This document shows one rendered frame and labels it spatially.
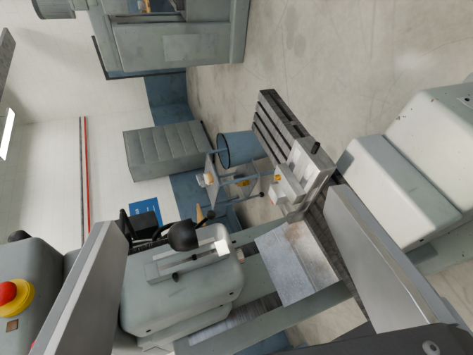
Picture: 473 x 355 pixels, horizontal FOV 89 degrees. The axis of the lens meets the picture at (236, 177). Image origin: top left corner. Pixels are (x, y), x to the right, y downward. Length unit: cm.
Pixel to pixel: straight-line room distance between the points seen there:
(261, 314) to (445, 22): 162
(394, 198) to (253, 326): 72
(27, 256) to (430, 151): 102
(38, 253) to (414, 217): 90
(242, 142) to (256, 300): 213
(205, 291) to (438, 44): 159
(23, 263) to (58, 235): 551
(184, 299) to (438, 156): 78
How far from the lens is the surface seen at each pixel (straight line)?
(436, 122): 86
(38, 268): 65
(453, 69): 168
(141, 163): 576
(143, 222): 109
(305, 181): 85
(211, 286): 67
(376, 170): 83
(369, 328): 84
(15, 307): 61
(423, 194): 84
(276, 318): 116
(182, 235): 55
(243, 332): 113
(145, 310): 68
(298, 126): 105
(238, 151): 294
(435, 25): 175
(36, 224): 650
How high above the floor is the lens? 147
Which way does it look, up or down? 18 degrees down
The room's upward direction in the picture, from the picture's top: 104 degrees counter-clockwise
